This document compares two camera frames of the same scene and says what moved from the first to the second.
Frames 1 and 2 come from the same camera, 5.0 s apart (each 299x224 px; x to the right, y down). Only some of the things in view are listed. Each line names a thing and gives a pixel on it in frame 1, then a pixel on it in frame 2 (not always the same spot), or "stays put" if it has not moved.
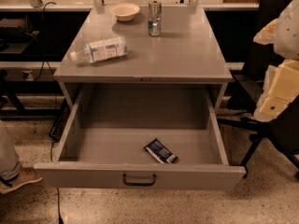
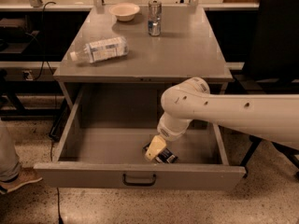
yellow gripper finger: x=266 y=35 to x=157 y=146
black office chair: x=282 y=130 stays put
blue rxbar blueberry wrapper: x=161 y=152 stays put
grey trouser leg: x=9 y=167 stays put
